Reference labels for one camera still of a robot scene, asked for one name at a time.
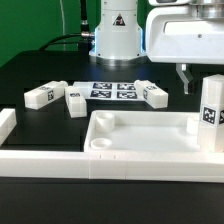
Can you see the white desk top tray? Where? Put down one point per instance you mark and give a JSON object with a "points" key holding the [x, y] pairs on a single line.
{"points": [[152, 132]]}

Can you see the marker tag sheet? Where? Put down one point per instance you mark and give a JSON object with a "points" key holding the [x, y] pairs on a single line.
{"points": [[107, 90]]}

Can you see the white front fence bar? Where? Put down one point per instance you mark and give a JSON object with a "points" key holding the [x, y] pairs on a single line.
{"points": [[193, 167]]}

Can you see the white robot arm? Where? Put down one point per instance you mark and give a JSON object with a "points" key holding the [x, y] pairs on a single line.
{"points": [[119, 40]]}

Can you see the white left fence block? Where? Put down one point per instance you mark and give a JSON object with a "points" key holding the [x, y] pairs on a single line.
{"points": [[7, 123]]}

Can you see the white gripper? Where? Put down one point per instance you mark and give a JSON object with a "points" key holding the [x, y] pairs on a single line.
{"points": [[185, 31]]}

